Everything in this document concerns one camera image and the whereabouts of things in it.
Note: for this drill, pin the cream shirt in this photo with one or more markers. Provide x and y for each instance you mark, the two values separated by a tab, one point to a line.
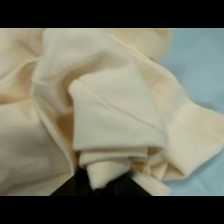
110	110

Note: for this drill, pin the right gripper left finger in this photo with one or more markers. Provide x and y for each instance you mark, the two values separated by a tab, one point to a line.
74	186

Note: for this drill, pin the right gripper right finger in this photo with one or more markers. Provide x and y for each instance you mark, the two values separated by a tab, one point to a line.
125	187

